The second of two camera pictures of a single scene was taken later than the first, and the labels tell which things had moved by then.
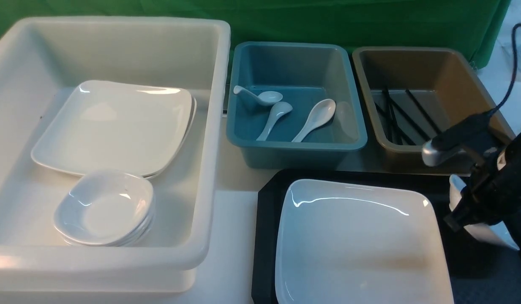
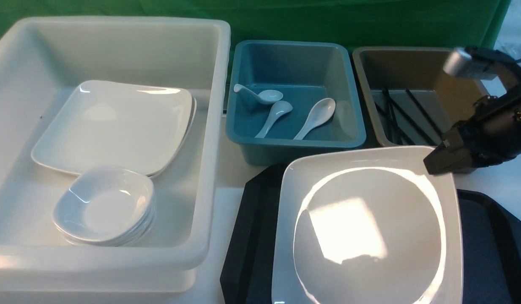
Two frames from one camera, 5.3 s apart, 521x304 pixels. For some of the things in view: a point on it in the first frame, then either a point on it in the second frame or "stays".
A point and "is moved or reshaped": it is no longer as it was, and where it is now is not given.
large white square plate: [340, 243] is moved or reshaped
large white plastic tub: [36, 64] stays
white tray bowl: [497, 233] to [139, 232]
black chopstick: [396, 130] stays
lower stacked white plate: [189, 127] stays
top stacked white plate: [100, 125] stays
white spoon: [277, 109] stays
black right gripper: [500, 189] to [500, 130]
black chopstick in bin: [422, 110] stays
